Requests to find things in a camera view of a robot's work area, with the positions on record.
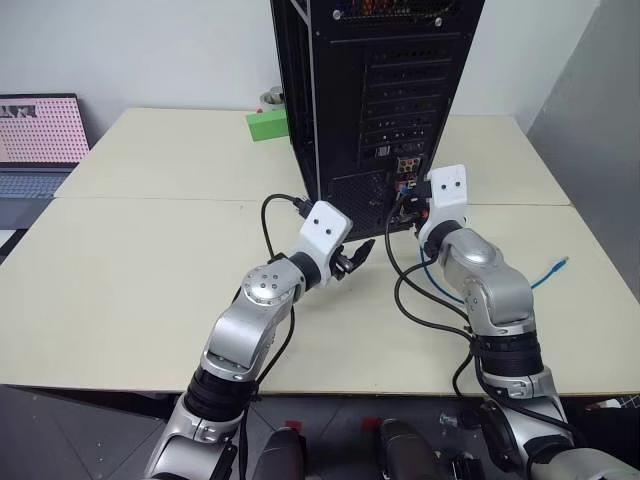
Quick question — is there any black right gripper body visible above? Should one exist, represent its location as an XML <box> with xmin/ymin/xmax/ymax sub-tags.
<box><xmin>403</xmin><ymin>195</ymin><xmax>433</xmax><ymax>228</ymax></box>

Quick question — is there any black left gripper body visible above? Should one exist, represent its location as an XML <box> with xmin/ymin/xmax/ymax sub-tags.
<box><xmin>327</xmin><ymin>244</ymin><xmax>357</xmax><ymax>282</ymax></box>

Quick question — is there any blue ethernet cable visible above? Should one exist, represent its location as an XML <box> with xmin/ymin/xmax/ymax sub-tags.
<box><xmin>417</xmin><ymin>242</ymin><xmax>572</xmax><ymax>306</ymax></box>

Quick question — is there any black computer tower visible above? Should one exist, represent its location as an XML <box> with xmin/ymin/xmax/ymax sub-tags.
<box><xmin>269</xmin><ymin>0</ymin><xmax>487</xmax><ymax>241</ymax></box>

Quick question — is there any green rectangular box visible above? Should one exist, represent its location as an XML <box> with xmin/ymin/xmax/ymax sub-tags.
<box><xmin>245</xmin><ymin>110</ymin><xmax>292</xmax><ymax>146</ymax></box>

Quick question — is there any white and grey cup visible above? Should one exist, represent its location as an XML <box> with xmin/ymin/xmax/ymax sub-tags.
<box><xmin>258</xmin><ymin>85</ymin><xmax>285</xmax><ymax>115</ymax></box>

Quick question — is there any grey partition panel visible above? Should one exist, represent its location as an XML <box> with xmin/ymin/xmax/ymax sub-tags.
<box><xmin>524</xmin><ymin>0</ymin><xmax>640</xmax><ymax>261</ymax></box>

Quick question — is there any dark rounded shape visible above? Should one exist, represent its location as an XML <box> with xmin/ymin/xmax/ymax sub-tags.
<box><xmin>375</xmin><ymin>418</ymin><xmax>454</xmax><ymax>480</ymax></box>
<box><xmin>248</xmin><ymin>426</ymin><xmax>307</xmax><ymax>480</ymax></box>

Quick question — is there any grey laptop with pink screen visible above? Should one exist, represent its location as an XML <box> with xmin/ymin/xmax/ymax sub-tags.
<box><xmin>0</xmin><ymin>92</ymin><xmax>92</xmax><ymax>232</ymax></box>

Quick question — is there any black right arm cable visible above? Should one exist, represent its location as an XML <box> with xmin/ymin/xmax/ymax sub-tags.
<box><xmin>384</xmin><ymin>178</ymin><xmax>592</xmax><ymax>452</ymax></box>

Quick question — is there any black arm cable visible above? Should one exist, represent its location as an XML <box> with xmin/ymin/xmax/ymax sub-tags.
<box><xmin>384</xmin><ymin>178</ymin><xmax>592</xmax><ymax>452</ymax></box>
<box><xmin>238</xmin><ymin>193</ymin><xmax>314</xmax><ymax>480</ymax></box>

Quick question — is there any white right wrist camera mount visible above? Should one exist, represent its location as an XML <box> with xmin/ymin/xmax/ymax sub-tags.
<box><xmin>416</xmin><ymin>163</ymin><xmax>469</xmax><ymax>242</ymax></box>

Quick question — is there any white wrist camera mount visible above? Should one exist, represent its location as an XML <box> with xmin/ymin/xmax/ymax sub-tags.
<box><xmin>294</xmin><ymin>200</ymin><xmax>353</xmax><ymax>290</ymax></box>
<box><xmin>416</xmin><ymin>163</ymin><xmax>469</xmax><ymax>242</ymax></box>

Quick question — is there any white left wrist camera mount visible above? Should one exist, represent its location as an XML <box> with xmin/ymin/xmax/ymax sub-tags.
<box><xmin>294</xmin><ymin>200</ymin><xmax>353</xmax><ymax>290</ymax></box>

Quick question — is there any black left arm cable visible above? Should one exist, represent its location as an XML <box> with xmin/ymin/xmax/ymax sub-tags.
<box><xmin>238</xmin><ymin>193</ymin><xmax>314</xmax><ymax>480</ymax></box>

